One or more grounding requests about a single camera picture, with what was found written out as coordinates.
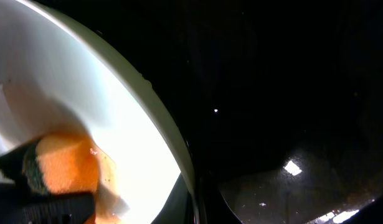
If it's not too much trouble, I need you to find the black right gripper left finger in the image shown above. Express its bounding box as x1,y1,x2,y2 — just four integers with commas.
151,174,191,224

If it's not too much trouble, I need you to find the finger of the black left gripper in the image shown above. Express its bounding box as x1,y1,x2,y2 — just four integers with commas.
0,183,95,224

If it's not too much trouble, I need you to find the round black tray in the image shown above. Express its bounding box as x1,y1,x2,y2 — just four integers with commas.
32,0,383,224

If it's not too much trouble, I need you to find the mint green plate front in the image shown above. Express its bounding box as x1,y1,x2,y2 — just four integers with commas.
0,1,200,223

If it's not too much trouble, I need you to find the orange green scrub sponge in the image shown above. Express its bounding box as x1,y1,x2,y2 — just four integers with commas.
0,132,123,224

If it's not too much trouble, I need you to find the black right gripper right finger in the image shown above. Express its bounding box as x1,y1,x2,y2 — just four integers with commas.
219,149,383,223

